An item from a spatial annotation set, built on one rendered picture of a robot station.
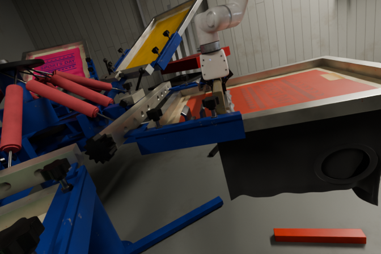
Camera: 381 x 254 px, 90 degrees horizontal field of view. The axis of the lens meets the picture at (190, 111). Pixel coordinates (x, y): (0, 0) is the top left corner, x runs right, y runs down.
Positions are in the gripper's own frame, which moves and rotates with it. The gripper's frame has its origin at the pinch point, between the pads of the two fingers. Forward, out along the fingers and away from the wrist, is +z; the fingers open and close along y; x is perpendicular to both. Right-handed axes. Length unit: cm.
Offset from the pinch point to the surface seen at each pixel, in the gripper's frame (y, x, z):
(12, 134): -66, -29, -7
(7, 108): -72, -21, -15
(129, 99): -35.1, -6.7, -5.2
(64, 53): -146, 106, -39
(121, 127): -28.1, -29.6, -3.0
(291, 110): 17.4, -29.4, 0.9
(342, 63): 50, 10, 2
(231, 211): -10, 30, 102
